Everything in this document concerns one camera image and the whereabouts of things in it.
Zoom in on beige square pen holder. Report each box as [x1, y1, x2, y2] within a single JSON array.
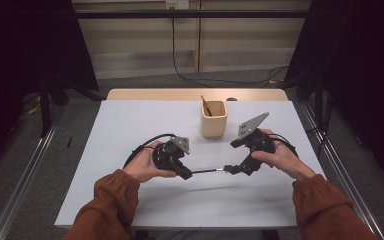
[[199, 100, 229, 139]]

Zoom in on black wall cable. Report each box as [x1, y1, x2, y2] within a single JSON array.
[[170, 8, 289, 88]]

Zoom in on person's left hand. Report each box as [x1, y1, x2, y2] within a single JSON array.
[[123, 139, 178, 184]]

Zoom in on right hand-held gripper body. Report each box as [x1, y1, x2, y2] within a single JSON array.
[[229, 112, 277, 163]]

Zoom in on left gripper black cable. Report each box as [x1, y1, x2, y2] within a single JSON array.
[[123, 133, 178, 169]]

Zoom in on black horizontal frame bar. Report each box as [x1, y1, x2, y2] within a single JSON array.
[[74, 9, 309, 20]]

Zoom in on aluminium floor rail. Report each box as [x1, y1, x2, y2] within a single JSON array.
[[298, 101, 384, 240], [0, 109, 64, 240]]

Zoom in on person's right hand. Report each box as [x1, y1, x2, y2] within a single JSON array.
[[251, 128, 316, 182]]

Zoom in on white wall socket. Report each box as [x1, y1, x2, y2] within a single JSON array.
[[165, 0, 190, 10]]

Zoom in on black curtain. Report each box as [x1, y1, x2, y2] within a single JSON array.
[[0, 0, 100, 178], [283, 0, 384, 193]]

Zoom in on black pen with silver band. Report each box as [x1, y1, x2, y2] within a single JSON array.
[[191, 167, 228, 175]]

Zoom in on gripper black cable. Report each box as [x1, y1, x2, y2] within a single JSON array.
[[269, 133, 300, 158], [123, 133, 178, 169]]

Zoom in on black pencil with orange end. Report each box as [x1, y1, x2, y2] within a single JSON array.
[[200, 95, 214, 117]]

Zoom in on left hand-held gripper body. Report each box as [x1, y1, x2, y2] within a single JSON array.
[[152, 135, 192, 170]]

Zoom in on light wooden table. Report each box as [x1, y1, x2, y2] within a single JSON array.
[[106, 88, 289, 102]]

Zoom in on white table sheet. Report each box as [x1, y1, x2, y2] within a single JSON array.
[[53, 99, 326, 231]]

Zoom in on black stand post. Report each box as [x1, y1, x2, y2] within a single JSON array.
[[314, 71, 325, 128], [38, 74, 53, 138]]

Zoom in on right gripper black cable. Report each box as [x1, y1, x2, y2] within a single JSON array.
[[269, 133, 300, 158]]

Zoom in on black floor cables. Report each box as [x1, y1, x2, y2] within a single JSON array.
[[306, 96, 335, 159]]

